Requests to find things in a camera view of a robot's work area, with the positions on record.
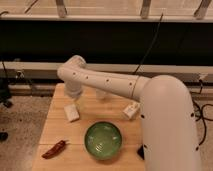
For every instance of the black smartphone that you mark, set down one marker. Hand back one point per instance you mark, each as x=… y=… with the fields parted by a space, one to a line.
x=140 y=152

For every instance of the white sponge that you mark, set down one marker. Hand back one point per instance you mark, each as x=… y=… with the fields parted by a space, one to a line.
x=71 y=112

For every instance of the red chili pepper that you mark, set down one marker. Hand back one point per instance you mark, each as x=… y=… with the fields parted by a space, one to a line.
x=55 y=150

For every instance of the green ceramic bowl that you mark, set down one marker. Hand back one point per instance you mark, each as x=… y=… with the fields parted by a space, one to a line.
x=103 y=140

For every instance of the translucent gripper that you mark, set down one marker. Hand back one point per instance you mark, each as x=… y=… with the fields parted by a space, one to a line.
x=76 y=100

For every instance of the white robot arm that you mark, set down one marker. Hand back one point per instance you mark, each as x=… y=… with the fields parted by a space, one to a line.
x=168 y=120

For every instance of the black chair base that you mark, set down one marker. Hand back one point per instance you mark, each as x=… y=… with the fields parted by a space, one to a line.
x=5 y=96

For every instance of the white plastic bottle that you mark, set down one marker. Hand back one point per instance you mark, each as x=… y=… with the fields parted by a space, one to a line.
x=131 y=110

